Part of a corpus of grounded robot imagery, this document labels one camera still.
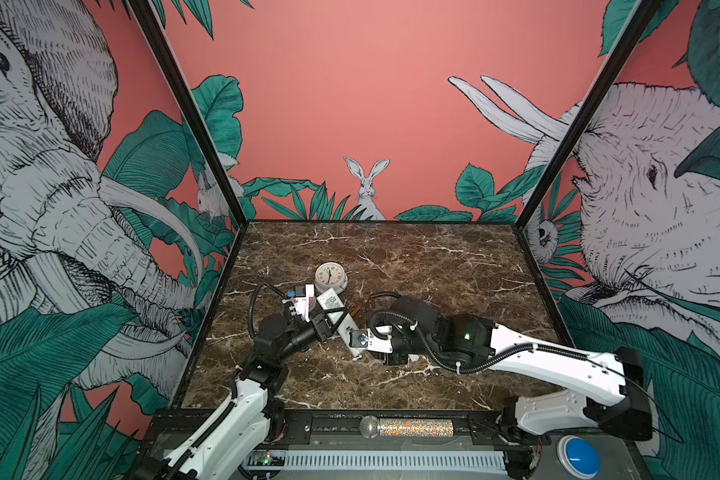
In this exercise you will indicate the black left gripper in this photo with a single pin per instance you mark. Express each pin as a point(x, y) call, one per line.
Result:
point(319, 328)

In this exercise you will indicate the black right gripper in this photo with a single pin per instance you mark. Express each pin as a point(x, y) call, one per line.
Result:
point(395, 360)

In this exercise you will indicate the white remote control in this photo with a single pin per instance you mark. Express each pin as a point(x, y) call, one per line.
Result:
point(339, 315)

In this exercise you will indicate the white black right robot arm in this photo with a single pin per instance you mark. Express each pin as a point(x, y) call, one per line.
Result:
point(597, 389)

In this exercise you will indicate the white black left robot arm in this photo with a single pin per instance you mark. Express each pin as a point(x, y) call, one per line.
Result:
point(251, 414)

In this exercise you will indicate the white round alarm clock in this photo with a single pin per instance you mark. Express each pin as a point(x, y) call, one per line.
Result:
point(330, 276)

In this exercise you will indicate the glitter tube with ball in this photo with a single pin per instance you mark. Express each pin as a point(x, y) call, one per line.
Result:
point(372, 427)

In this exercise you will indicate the small green circuit board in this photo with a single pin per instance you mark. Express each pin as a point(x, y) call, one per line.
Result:
point(266, 459)

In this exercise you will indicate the blue push button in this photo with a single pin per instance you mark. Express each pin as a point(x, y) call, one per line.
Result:
point(578, 457)

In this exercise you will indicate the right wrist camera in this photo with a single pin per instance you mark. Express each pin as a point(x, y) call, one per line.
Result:
point(365, 339)

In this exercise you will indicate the white slotted cable duct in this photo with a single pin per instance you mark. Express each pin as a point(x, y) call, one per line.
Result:
point(366, 460)

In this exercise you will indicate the black left frame post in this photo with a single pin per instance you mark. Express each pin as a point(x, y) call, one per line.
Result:
point(153, 32)

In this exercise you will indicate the black frame post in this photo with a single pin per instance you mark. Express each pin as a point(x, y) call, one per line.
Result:
point(153, 32)
point(628, 38)

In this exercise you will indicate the black right frame post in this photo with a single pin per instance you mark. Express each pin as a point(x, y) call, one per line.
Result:
point(628, 38)

